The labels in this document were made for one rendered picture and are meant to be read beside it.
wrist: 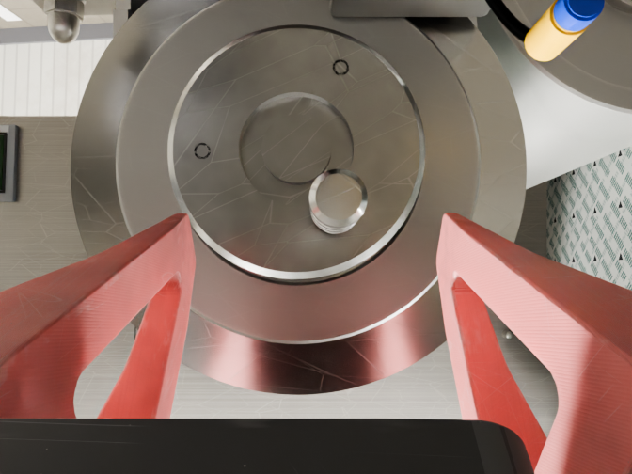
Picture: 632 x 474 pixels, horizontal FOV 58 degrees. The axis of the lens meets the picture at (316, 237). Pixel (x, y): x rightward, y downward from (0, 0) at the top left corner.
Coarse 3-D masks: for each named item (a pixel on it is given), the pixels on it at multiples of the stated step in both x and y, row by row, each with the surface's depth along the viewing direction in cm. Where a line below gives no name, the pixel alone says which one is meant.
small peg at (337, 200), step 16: (320, 176) 14; (336, 176) 14; (352, 176) 14; (320, 192) 13; (336, 192) 13; (352, 192) 13; (320, 208) 13; (336, 208) 13; (352, 208) 13; (320, 224) 15; (336, 224) 14; (352, 224) 14
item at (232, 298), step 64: (256, 0) 18; (320, 0) 18; (192, 64) 18; (448, 64) 18; (128, 128) 18; (448, 128) 18; (128, 192) 18; (448, 192) 18; (384, 256) 18; (256, 320) 18; (320, 320) 18; (384, 320) 18
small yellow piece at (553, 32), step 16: (496, 0) 14; (560, 0) 12; (576, 0) 11; (592, 0) 11; (512, 16) 14; (544, 16) 12; (560, 16) 12; (576, 16) 12; (592, 16) 12; (512, 32) 14; (528, 32) 14; (544, 32) 13; (560, 32) 12; (576, 32) 12; (528, 48) 14; (544, 48) 13; (560, 48) 13
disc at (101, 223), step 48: (192, 0) 19; (144, 48) 19; (480, 48) 19; (96, 96) 19; (480, 96) 18; (96, 144) 18; (480, 144) 18; (96, 192) 18; (480, 192) 18; (96, 240) 18; (432, 288) 18; (192, 336) 18; (240, 336) 18; (384, 336) 18; (432, 336) 18; (240, 384) 18; (288, 384) 18; (336, 384) 18
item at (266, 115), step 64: (256, 64) 17; (320, 64) 17; (384, 64) 17; (192, 128) 16; (256, 128) 17; (320, 128) 16; (384, 128) 16; (192, 192) 16; (256, 192) 16; (384, 192) 16; (256, 256) 16; (320, 256) 16
